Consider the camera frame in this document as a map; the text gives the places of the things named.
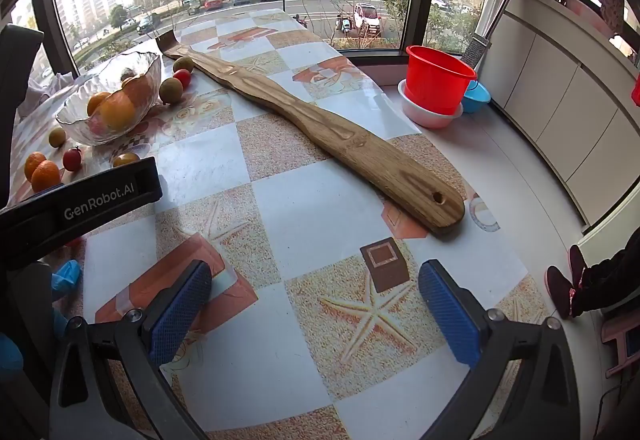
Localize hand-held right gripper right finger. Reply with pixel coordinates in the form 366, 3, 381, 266
417, 259, 596, 440

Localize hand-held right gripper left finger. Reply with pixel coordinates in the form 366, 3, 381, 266
49, 260, 213, 440

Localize yellow-orange round fruit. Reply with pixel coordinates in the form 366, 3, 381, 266
100, 92, 137, 133

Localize clear glass bowl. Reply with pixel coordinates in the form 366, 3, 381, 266
55, 52, 162, 147

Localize person's left hand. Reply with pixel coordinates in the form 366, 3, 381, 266
51, 260, 82, 338

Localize orange tangerine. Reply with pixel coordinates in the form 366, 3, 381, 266
31, 160, 62, 193
25, 152, 47, 181

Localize orange round fruit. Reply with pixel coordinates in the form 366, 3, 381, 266
121, 74, 153, 106
86, 92, 111, 117

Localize maroon shoe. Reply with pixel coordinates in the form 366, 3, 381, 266
544, 266, 576, 319
567, 245, 588, 288

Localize person's dark trouser legs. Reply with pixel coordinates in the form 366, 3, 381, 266
570, 227, 640, 318

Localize pink plastic stool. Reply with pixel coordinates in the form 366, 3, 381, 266
600, 315, 640, 378

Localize white plastic basin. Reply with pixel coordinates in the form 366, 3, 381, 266
398, 80, 465, 129

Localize blue plastic basin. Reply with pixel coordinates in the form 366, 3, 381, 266
461, 80, 492, 115

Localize long wooden board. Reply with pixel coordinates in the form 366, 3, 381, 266
156, 30, 466, 237

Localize red plastic bucket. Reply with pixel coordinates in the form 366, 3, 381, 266
405, 46, 478, 117

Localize white cabinet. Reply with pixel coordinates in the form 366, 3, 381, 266
487, 0, 640, 231

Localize white parked car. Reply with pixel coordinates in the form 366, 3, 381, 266
352, 2, 383, 38

